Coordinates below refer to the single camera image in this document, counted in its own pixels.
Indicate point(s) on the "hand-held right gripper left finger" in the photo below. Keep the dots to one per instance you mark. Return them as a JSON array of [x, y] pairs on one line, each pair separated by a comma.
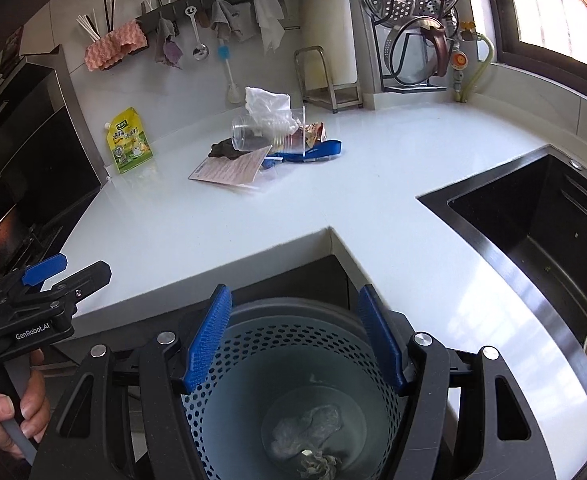
[[206, 340]]

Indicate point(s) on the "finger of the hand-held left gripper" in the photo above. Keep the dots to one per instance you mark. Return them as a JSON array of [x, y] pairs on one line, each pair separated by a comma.
[[46, 266], [91, 274]]

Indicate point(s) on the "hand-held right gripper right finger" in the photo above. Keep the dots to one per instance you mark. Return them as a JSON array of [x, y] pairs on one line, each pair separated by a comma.
[[381, 335]]

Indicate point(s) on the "grey perforated bin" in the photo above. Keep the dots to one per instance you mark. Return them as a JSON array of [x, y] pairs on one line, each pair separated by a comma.
[[293, 360]]

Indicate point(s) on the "pink paper card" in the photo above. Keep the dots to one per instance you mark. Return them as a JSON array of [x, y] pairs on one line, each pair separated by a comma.
[[228, 167]]

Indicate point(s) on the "dark brown wrapper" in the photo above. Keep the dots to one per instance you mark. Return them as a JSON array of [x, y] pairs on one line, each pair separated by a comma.
[[222, 150]]

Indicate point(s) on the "snack wrapper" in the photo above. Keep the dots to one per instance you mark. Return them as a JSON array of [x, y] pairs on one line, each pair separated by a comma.
[[313, 135]]

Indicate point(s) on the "clear plastic cup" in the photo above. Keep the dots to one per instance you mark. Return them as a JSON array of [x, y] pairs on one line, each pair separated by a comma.
[[258, 132]]

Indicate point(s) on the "white tissue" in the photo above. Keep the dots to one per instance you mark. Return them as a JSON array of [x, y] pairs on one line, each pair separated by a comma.
[[266, 100]]

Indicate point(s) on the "crumpled white paper trash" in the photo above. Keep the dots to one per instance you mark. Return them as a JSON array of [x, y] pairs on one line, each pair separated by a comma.
[[306, 430]]

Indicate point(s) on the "person's left hand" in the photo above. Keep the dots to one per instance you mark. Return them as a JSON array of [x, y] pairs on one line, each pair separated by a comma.
[[36, 400]]

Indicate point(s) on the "yellow green pouch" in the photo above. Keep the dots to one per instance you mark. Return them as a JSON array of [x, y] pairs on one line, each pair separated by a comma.
[[129, 145]]

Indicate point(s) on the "crumpled paper scrap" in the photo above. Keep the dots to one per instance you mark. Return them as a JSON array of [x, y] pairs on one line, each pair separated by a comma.
[[318, 466]]

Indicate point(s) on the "black sink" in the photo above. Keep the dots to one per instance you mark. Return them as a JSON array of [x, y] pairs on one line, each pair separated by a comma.
[[538, 210]]

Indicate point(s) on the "pink cloth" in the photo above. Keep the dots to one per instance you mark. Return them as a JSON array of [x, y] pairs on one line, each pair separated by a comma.
[[113, 45]]

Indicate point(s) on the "bottle brush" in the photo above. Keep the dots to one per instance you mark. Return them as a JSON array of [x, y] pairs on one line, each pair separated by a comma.
[[232, 90]]

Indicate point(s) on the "purple grey cloth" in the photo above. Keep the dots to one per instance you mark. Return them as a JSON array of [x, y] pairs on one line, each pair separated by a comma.
[[167, 45]]

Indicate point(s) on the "white straws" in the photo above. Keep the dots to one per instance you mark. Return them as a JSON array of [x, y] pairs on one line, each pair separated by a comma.
[[88, 27]]

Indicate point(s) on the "metal board rack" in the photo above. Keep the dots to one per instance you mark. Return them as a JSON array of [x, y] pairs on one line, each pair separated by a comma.
[[331, 95]]

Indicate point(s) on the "metal spoon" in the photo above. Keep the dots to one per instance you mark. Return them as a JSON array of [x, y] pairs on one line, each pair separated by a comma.
[[197, 50]]

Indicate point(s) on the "black chopsticks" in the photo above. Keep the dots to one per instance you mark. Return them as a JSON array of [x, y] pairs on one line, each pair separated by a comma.
[[109, 7]]

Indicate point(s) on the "pot lid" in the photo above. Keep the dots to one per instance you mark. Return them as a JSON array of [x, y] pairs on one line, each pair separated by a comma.
[[408, 55]]

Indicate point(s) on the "gas valve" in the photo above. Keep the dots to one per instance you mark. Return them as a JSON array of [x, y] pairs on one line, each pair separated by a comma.
[[458, 60]]

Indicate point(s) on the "white cloth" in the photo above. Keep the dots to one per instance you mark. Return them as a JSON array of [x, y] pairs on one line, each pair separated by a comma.
[[269, 20]]

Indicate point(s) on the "white cutting board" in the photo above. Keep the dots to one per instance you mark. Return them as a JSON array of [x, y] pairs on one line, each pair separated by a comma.
[[331, 15]]

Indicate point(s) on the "window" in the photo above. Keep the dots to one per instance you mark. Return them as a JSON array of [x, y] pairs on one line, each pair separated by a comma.
[[558, 15]]

